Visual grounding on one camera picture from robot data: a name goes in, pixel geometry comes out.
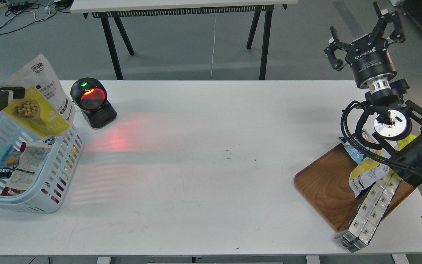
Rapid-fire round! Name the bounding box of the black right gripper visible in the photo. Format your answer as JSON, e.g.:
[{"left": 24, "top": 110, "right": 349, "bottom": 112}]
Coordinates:
[{"left": 324, "top": 2, "right": 406, "bottom": 89}]

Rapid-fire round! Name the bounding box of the yellow white snack pouch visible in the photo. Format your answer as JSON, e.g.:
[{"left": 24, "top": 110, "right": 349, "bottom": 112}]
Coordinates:
[
  {"left": 348, "top": 161, "right": 390, "bottom": 198},
  {"left": 2, "top": 54, "right": 75, "bottom": 136}
]

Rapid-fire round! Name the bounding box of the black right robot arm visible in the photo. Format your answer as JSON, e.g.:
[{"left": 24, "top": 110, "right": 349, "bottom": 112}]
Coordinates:
[{"left": 325, "top": 2, "right": 422, "bottom": 187}]

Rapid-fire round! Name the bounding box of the light blue plastic basket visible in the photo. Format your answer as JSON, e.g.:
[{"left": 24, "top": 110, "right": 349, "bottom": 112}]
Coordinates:
[{"left": 0, "top": 113, "right": 83, "bottom": 213}]

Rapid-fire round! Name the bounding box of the white receipt-like packet in basket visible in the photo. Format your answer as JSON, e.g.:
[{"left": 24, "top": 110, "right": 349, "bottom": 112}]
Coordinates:
[{"left": 5, "top": 142, "right": 52, "bottom": 191}]

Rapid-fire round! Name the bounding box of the blue snack packet in basket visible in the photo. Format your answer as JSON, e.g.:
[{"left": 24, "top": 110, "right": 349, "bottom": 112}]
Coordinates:
[{"left": 0, "top": 142, "right": 28, "bottom": 179}]

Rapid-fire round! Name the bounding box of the yellow cartoon snack bag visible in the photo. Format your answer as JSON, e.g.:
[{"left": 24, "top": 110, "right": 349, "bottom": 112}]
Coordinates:
[{"left": 395, "top": 134, "right": 417, "bottom": 151}]

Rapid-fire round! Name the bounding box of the black barcode scanner red window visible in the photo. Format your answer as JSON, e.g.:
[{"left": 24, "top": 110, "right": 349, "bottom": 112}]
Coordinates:
[{"left": 70, "top": 77, "right": 117, "bottom": 129}]

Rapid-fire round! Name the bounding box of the background black-legged table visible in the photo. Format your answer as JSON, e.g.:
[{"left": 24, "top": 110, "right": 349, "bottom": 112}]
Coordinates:
[{"left": 69, "top": 0, "right": 298, "bottom": 80}]

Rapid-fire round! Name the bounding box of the brown wooden tray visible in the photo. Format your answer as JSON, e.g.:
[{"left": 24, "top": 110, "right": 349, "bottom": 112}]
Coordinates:
[{"left": 294, "top": 142, "right": 418, "bottom": 232}]

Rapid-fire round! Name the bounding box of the long white box multipack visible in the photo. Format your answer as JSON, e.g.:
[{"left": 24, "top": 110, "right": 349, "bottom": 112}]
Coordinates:
[{"left": 334, "top": 173, "right": 402, "bottom": 253}]

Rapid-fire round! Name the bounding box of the floor cables and power strip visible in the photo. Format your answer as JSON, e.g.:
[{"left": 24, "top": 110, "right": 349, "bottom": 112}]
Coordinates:
[{"left": 0, "top": 0, "right": 72, "bottom": 37}]

